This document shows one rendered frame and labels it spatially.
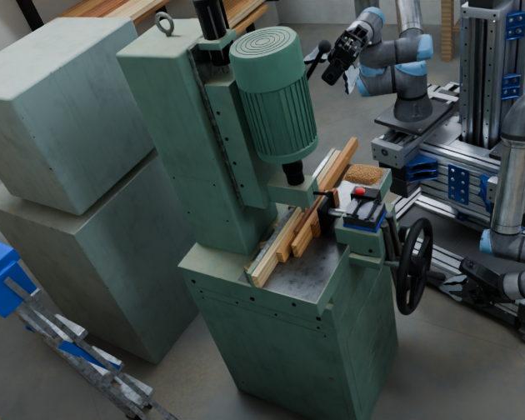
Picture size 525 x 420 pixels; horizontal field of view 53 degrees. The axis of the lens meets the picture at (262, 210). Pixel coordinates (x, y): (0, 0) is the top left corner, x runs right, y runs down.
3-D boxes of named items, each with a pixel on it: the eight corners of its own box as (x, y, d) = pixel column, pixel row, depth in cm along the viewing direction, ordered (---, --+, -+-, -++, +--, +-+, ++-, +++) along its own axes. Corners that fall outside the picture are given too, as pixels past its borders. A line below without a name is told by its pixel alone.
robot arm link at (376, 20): (387, 31, 161) (385, 3, 156) (375, 47, 155) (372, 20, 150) (363, 31, 165) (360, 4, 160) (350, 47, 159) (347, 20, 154)
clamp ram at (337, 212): (343, 236, 156) (339, 213, 151) (321, 231, 160) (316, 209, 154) (355, 216, 162) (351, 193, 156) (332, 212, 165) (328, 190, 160)
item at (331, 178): (284, 262, 154) (282, 253, 152) (278, 261, 155) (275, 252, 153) (358, 146, 189) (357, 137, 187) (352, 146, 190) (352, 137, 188)
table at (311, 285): (352, 328, 139) (349, 314, 135) (255, 299, 154) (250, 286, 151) (420, 185, 175) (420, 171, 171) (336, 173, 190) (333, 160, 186)
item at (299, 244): (299, 257, 155) (296, 246, 151) (293, 256, 156) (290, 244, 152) (333, 202, 170) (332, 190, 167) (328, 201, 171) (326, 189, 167)
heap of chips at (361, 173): (377, 185, 171) (376, 178, 169) (341, 180, 177) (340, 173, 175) (386, 169, 176) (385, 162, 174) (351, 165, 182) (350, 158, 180)
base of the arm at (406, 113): (408, 98, 220) (407, 77, 214) (440, 107, 211) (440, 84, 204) (386, 117, 214) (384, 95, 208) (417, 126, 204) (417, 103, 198)
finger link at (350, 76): (356, 82, 137) (350, 56, 141) (346, 97, 142) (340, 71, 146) (367, 83, 138) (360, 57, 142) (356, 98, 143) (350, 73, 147)
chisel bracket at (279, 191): (311, 213, 155) (306, 191, 150) (270, 205, 162) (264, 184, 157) (322, 197, 160) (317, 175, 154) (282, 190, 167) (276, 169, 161)
